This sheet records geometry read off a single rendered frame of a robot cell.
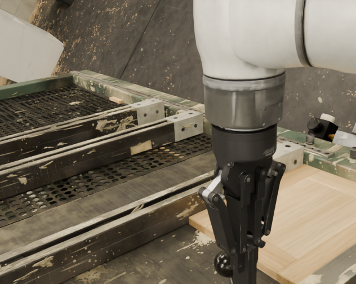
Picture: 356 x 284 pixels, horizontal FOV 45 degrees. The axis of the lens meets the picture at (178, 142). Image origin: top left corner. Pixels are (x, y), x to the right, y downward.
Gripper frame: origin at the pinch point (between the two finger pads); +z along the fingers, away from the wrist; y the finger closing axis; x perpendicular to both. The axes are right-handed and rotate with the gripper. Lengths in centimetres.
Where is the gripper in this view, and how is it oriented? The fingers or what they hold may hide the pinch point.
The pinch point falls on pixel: (244, 266)
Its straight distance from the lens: 59.8
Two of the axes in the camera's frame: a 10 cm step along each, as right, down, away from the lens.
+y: 8.0, -2.6, 5.4
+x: -6.0, -2.6, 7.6
